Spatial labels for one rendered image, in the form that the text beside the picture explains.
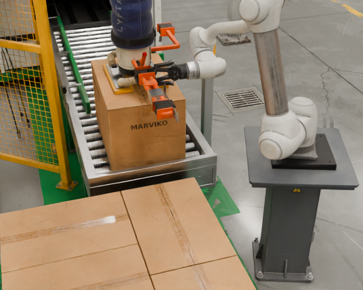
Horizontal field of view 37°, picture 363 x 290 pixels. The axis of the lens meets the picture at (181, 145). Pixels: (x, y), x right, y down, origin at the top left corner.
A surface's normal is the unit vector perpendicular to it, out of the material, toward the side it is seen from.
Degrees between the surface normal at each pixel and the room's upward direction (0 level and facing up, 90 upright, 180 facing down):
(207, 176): 90
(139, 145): 90
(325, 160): 3
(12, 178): 0
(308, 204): 90
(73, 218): 0
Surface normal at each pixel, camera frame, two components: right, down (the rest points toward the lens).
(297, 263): -0.04, 0.55
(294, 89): 0.00, -0.83
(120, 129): 0.27, 0.53
